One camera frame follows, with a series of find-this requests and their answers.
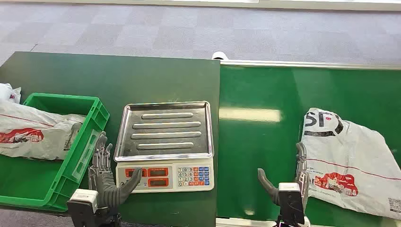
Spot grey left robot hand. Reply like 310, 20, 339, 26
88, 131, 143, 210

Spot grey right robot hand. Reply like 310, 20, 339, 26
257, 142, 312, 213

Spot white courier bag black letters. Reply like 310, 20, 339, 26
300, 107, 401, 220

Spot green conveyor belt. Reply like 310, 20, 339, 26
216, 65, 401, 227

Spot green plastic crate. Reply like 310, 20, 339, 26
0, 92, 111, 212

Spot steel scale tray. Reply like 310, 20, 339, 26
113, 100, 215, 163

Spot white electronic scale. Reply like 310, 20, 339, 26
113, 100, 216, 194

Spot white courier bag red print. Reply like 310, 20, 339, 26
0, 99, 87, 161

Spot small crumpled white bag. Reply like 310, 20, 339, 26
0, 83, 22, 105

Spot white baseboard strip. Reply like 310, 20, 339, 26
0, 0, 401, 12

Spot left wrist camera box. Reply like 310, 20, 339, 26
67, 188, 100, 227

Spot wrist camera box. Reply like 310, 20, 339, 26
278, 182, 306, 226
67, 188, 100, 227

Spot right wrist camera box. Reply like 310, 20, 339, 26
278, 182, 306, 226

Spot silver conveyor side rail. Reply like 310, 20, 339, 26
219, 59, 401, 70

